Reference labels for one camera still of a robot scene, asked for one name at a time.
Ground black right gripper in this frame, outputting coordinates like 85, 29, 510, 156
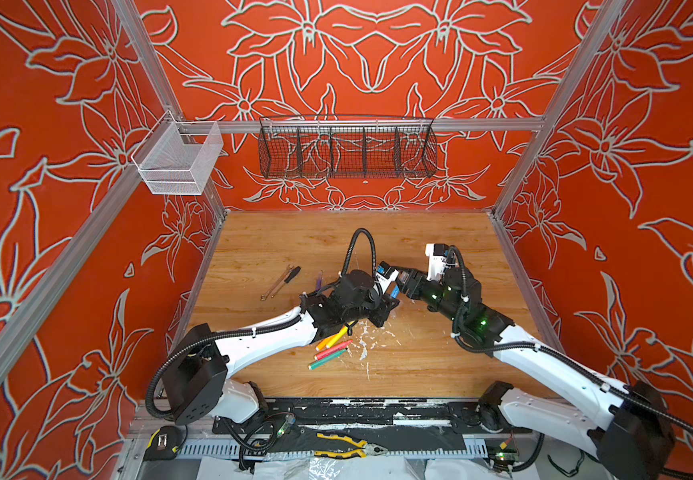
389, 263, 469, 328

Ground purple highlighter pen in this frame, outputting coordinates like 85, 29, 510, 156
316, 270, 324, 292

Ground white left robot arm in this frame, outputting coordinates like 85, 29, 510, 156
144, 228, 399, 425

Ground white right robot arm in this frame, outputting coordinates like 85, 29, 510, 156
395, 244, 693, 479

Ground yellow highlighter pen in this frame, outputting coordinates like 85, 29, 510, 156
326, 325, 352, 349

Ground pink highlighter pen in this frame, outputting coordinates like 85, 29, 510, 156
314, 340, 353, 361

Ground orange highlighter pen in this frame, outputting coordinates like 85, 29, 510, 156
316, 338, 330, 352

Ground green highlighter pen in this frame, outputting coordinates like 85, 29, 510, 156
308, 349, 348, 370

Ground white mesh basket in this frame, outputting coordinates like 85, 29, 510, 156
132, 111, 224, 196

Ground left tape measure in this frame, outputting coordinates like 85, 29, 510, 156
144, 425, 188, 461

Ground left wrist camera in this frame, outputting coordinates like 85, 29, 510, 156
375, 262, 398, 291

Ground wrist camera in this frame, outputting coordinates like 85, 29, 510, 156
375, 262, 398, 291
424, 243, 449, 281

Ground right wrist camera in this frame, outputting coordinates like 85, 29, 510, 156
424, 243, 449, 281

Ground black handled screwdriver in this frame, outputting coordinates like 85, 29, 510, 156
270, 266, 300, 298

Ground yellow handled pliers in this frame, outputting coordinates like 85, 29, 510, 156
314, 433, 389, 460

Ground grey cable duct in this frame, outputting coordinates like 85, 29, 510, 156
174, 436, 488, 461

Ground black wire basket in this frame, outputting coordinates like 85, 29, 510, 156
258, 114, 438, 180

